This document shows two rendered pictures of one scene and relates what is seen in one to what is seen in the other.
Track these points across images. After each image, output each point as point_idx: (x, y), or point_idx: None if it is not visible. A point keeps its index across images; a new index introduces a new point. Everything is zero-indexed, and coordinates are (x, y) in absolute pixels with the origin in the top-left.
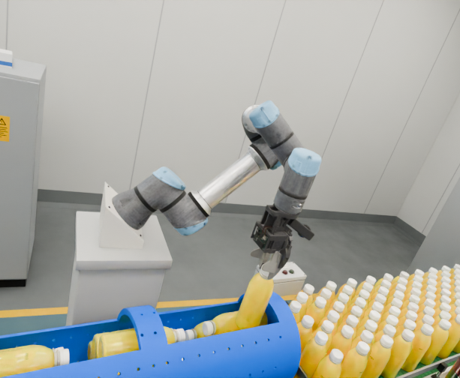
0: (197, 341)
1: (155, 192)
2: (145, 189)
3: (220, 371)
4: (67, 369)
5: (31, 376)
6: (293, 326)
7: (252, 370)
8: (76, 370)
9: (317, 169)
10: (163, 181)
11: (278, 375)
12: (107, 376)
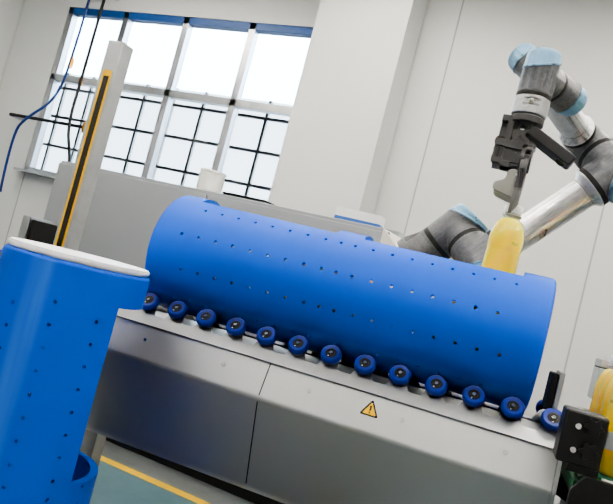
0: (397, 248)
1: (443, 223)
2: (433, 222)
3: (412, 277)
4: (271, 219)
5: (245, 213)
6: (546, 285)
7: (458, 298)
8: (276, 221)
9: (549, 58)
10: (454, 210)
11: (504, 330)
12: (297, 232)
